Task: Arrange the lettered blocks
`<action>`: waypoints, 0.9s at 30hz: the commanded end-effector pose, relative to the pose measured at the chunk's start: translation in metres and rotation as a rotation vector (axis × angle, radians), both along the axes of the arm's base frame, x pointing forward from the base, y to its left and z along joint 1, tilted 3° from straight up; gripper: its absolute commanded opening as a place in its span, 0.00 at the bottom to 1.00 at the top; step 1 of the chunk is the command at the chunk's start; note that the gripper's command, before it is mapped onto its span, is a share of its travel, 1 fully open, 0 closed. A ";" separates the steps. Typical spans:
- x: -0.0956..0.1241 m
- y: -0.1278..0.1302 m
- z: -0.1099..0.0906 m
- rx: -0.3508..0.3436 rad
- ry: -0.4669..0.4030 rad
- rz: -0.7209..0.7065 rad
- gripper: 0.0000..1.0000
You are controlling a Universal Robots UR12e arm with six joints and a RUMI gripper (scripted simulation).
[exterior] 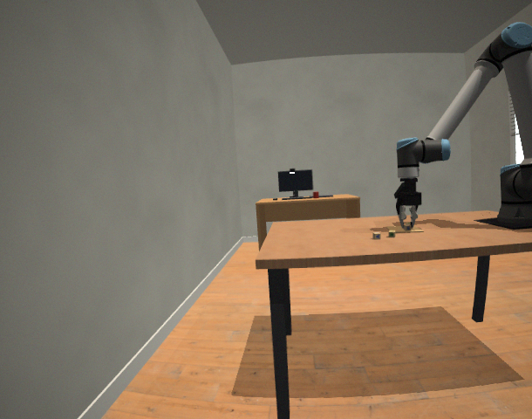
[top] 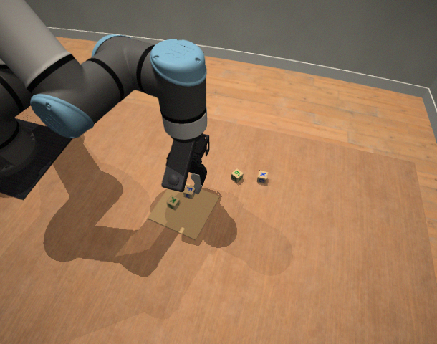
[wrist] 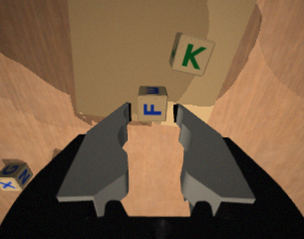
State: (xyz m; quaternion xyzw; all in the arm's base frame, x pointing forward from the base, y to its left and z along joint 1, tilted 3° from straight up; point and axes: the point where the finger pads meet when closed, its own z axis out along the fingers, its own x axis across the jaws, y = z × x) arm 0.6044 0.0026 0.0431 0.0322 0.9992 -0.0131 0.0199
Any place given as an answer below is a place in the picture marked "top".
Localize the tan flat mat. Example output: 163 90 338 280
148 189 220 240

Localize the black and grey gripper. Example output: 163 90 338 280
172 133 210 194

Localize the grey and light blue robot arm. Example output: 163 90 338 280
0 0 207 192

